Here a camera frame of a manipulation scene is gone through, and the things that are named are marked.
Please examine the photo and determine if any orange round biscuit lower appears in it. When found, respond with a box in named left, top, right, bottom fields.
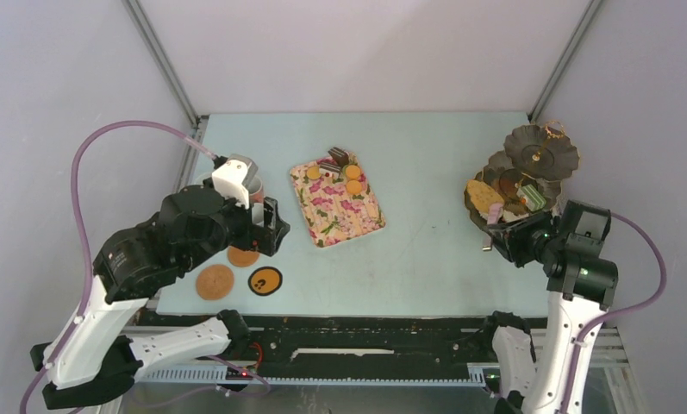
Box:
left=346, top=179, right=363, bottom=195

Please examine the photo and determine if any brown oval cookie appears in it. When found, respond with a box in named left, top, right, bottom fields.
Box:
left=465, top=179, right=505, bottom=215

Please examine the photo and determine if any floral rectangular tray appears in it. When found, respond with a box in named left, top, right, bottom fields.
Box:
left=289, top=149, right=386, bottom=248

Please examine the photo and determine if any upper wooden round coaster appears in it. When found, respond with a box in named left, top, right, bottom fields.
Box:
left=227, top=247, right=259, bottom=267

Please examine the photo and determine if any three tier black cake stand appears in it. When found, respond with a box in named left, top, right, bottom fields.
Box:
left=464, top=121, right=581, bottom=231

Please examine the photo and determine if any wooden round coaster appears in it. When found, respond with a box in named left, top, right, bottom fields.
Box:
left=227, top=247, right=259, bottom=267
left=196, top=265, right=234, bottom=301

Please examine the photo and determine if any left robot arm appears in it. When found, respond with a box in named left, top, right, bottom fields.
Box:
left=30, top=185, right=290, bottom=410

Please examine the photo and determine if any orange round biscuit upper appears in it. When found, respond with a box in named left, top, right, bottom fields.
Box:
left=344, top=164, right=362, bottom=180

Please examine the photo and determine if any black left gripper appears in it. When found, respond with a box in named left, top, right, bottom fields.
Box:
left=184, top=185, right=291, bottom=271

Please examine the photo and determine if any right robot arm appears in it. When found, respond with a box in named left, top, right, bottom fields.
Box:
left=478, top=200, right=618, bottom=413

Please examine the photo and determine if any orange round biscuit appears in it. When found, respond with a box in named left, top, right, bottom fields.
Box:
left=344, top=164, right=362, bottom=180
left=346, top=179, right=363, bottom=195

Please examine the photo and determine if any orange question mark coaster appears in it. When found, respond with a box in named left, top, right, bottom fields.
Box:
left=247, top=267, right=284, bottom=297

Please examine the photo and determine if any small pink cup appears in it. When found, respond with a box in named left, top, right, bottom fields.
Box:
left=248, top=176, right=265, bottom=225

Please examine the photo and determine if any lower wooden round coaster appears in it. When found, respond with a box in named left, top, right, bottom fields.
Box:
left=196, top=265, right=234, bottom=301

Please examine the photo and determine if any green striped cake slice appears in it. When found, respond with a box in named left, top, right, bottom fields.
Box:
left=516, top=185, right=546, bottom=212

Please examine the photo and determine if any chocolate cake piece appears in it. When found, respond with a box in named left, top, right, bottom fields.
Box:
left=328, top=147, right=350, bottom=167

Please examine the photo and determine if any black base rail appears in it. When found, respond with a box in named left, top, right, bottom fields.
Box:
left=131, top=312, right=550, bottom=383

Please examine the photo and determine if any small yellow cookie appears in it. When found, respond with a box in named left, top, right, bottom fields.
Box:
left=305, top=166, right=322, bottom=180

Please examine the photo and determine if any striped chocolate cake slice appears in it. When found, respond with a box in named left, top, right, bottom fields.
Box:
left=318, top=161, right=342, bottom=175

